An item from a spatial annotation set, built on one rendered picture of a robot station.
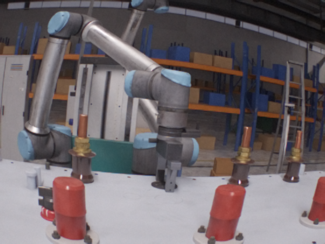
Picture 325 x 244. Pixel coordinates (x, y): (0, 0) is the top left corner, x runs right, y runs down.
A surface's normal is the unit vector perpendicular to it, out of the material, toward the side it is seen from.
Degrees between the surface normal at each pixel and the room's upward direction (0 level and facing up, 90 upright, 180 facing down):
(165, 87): 90
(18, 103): 90
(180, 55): 90
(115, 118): 90
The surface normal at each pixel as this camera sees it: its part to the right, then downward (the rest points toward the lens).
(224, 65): 0.19, 0.14
